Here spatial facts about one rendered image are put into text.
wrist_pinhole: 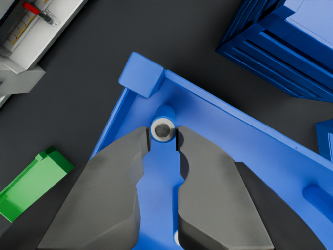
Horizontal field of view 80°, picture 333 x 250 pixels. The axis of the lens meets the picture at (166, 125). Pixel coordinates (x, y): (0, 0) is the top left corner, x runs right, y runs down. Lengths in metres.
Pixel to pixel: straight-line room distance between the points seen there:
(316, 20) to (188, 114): 0.29
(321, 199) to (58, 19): 0.66
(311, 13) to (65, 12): 0.55
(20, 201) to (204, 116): 0.88
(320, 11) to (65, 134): 0.75
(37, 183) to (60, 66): 0.44
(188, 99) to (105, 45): 0.55
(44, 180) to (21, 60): 0.43
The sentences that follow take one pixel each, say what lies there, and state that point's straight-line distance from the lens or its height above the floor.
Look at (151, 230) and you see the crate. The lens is 0.25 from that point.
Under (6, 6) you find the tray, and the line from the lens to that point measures 0.54.
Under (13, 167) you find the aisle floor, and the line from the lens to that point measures 0.94.
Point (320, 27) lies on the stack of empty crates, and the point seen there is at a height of 0.32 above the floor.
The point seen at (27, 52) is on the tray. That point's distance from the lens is 0.70.
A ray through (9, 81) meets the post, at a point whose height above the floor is 0.12.
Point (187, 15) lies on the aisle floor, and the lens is 0.70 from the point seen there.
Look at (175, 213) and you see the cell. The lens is 0.18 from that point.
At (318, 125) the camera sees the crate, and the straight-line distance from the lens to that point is 0.83.
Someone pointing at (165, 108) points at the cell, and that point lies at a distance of 0.16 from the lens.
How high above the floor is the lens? 0.67
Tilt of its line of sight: 77 degrees down
